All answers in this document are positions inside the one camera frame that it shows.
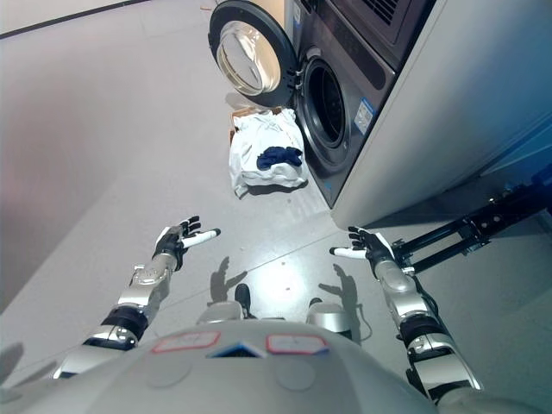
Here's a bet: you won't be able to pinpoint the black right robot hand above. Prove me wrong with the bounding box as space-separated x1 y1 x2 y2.
329 226 396 265

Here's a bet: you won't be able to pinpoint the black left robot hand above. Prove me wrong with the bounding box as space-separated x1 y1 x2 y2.
151 215 223 273

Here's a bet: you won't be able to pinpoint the dark blue garment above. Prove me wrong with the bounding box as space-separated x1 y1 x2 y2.
256 146 304 170

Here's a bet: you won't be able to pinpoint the dark grey washing machine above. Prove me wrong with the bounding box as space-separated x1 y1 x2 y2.
292 0 552 229

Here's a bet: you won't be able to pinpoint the round washing machine door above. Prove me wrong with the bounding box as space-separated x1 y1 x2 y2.
208 0 301 109

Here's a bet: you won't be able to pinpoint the silver right robot leg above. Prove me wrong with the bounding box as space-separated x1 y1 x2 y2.
306 297 355 342

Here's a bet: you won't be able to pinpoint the blue label sticker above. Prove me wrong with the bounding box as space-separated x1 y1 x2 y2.
355 97 376 131

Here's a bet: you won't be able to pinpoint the white cloth garment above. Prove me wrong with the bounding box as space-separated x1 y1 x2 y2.
228 108 310 199

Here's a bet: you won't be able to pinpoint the grey robot torso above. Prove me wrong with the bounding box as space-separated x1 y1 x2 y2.
0 318 552 414

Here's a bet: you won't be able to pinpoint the dark stacked dryer unit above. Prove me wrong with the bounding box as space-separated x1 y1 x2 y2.
301 0 436 72

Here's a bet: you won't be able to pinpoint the thin floor cables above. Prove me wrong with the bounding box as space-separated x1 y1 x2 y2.
355 301 374 342

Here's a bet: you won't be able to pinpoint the black metal frame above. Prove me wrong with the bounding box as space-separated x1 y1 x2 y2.
390 180 552 275

